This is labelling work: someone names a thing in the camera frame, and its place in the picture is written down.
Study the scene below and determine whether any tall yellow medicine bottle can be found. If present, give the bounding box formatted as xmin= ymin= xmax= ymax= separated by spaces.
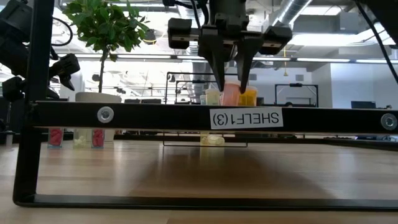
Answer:
xmin=200 ymin=132 xmax=226 ymax=146

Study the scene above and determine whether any green plant in white pot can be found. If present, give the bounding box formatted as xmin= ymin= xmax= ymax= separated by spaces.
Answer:
xmin=63 ymin=0 xmax=150 ymax=142

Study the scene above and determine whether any wide black monitor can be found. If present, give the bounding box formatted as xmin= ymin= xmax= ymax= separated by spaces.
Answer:
xmin=124 ymin=98 xmax=162 ymax=104

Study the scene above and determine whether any large orange medicine bottle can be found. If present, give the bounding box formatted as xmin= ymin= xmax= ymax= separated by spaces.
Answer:
xmin=238 ymin=86 xmax=259 ymax=107

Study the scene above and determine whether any wooden shelf with black frame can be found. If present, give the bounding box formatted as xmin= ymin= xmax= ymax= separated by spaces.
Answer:
xmin=12 ymin=0 xmax=398 ymax=211

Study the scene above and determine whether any silver shelf bolt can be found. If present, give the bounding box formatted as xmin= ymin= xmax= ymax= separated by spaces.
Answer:
xmin=380 ymin=113 xmax=398 ymax=131
xmin=96 ymin=106 xmax=115 ymax=124

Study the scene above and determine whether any red medicine bottle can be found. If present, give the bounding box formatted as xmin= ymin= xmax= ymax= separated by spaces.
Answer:
xmin=47 ymin=128 xmax=65 ymax=149
xmin=91 ymin=129 xmax=106 ymax=149

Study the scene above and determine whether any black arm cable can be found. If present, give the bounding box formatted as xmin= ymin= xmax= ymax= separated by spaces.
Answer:
xmin=356 ymin=0 xmax=398 ymax=85
xmin=49 ymin=17 xmax=73 ymax=62

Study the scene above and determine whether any pink medicine bottle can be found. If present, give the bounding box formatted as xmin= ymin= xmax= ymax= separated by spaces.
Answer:
xmin=221 ymin=81 xmax=241 ymax=106

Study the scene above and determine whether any silver spiral ceiling duct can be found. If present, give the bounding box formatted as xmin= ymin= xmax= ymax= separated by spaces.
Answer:
xmin=177 ymin=6 xmax=206 ymax=56
xmin=273 ymin=0 xmax=313 ymax=29

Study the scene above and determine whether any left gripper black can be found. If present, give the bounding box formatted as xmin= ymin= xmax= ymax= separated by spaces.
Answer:
xmin=49 ymin=53 xmax=81 ymax=92

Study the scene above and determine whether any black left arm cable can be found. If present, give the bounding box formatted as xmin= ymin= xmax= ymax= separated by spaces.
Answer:
xmin=49 ymin=17 xmax=73 ymax=62

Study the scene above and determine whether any pale yellow medicine bottle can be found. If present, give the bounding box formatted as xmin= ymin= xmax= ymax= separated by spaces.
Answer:
xmin=205 ymin=88 xmax=222 ymax=106
xmin=73 ymin=129 xmax=93 ymax=149

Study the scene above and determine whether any black ceiling dome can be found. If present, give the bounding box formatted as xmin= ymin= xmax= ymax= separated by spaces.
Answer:
xmin=143 ymin=29 xmax=157 ymax=45

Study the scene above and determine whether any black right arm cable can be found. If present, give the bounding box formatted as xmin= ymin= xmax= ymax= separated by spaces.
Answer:
xmin=356 ymin=0 xmax=398 ymax=85

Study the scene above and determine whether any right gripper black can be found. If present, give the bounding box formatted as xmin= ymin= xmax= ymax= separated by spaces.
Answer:
xmin=167 ymin=0 xmax=294 ymax=95

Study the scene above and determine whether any white shelf label sticker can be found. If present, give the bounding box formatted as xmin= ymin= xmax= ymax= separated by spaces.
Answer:
xmin=209 ymin=107 xmax=284 ymax=130

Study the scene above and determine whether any yellow hanging cord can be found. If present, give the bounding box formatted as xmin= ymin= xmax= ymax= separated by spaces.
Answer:
xmin=282 ymin=46 xmax=289 ymax=77

